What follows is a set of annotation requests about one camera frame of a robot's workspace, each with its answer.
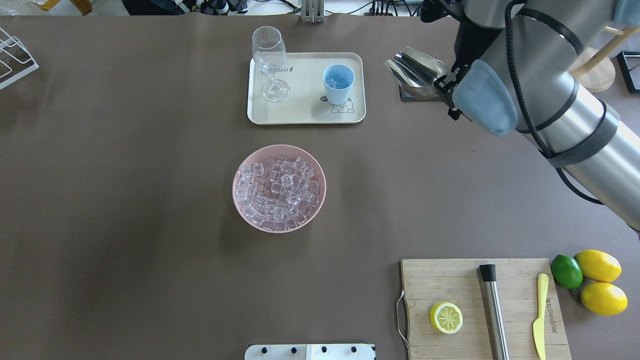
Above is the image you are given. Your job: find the metal ice scoop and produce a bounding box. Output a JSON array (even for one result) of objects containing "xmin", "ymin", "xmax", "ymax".
[{"xmin": 384, "ymin": 47, "xmax": 450, "ymax": 100}]

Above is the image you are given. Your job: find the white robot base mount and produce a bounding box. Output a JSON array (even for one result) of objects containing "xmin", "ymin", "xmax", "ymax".
[{"xmin": 244, "ymin": 342, "xmax": 377, "ymax": 360}]

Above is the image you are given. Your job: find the metal muddler bar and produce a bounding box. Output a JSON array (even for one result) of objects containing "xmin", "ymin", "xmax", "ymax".
[{"xmin": 478, "ymin": 263, "xmax": 510, "ymax": 360}]

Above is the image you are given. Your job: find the yellow lemon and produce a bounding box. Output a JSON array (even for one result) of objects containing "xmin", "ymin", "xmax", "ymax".
[
  {"xmin": 574, "ymin": 249, "xmax": 622, "ymax": 283},
  {"xmin": 580, "ymin": 282, "xmax": 628, "ymax": 316}
]

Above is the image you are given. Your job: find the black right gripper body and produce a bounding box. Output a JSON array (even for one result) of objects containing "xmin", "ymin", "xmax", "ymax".
[{"xmin": 433, "ymin": 70, "xmax": 463, "ymax": 121}]

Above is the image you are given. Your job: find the white wire cup rack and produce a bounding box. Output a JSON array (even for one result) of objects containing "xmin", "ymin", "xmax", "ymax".
[{"xmin": 0, "ymin": 28, "xmax": 40, "ymax": 89}]

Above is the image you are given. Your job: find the cream serving tray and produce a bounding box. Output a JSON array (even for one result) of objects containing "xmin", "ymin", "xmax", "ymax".
[{"xmin": 247, "ymin": 52, "xmax": 367, "ymax": 125}]

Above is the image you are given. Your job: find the wooden cup stand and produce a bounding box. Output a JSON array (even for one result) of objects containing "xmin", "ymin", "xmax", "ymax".
[{"xmin": 568, "ymin": 26, "xmax": 640, "ymax": 93}]

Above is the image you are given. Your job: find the yellow plastic knife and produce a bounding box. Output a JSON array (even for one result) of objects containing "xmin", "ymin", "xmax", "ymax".
[{"xmin": 532, "ymin": 273, "xmax": 549, "ymax": 360}]

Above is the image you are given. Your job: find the grey folded cloth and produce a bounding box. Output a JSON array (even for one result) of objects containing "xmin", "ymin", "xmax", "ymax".
[{"xmin": 398, "ymin": 85, "xmax": 441, "ymax": 102}]

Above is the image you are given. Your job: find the green lime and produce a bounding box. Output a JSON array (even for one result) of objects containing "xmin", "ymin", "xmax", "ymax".
[{"xmin": 550, "ymin": 254, "xmax": 584, "ymax": 290}]

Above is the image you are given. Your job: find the blue plastic cup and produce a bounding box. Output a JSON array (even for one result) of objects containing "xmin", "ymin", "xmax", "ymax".
[{"xmin": 323, "ymin": 64, "xmax": 355, "ymax": 105}]

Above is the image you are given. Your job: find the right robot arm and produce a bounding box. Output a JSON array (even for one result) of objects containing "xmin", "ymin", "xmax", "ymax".
[{"xmin": 420, "ymin": 0, "xmax": 640, "ymax": 231}]

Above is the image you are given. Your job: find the half lemon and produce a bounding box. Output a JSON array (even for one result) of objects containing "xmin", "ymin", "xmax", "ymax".
[{"xmin": 429, "ymin": 301, "xmax": 464, "ymax": 335}]

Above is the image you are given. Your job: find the black glass rack tray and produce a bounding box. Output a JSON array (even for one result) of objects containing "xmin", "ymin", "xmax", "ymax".
[{"xmin": 615, "ymin": 50, "xmax": 640, "ymax": 95}]

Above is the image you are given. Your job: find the clear wine glass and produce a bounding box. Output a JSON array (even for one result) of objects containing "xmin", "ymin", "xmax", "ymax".
[{"xmin": 251, "ymin": 26, "xmax": 290, "ymax": 103}]

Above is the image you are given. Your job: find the pink bowl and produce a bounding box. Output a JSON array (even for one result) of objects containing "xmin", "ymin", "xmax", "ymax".
[{"xmin": 232, "ymin": 144, "xmax": 327, "ymax": 234}]

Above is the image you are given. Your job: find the bamboo cutting board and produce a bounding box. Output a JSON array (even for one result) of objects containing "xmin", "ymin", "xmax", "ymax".
[{"xmin": 396, "ymin": 258, "xmax": 572, "ymax": 360}]

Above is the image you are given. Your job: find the ice cubes pile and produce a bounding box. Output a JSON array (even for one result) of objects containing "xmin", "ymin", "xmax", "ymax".
[{"xmin": 235, "ymin": 156, "xmax": 321, "ymax": 232}]

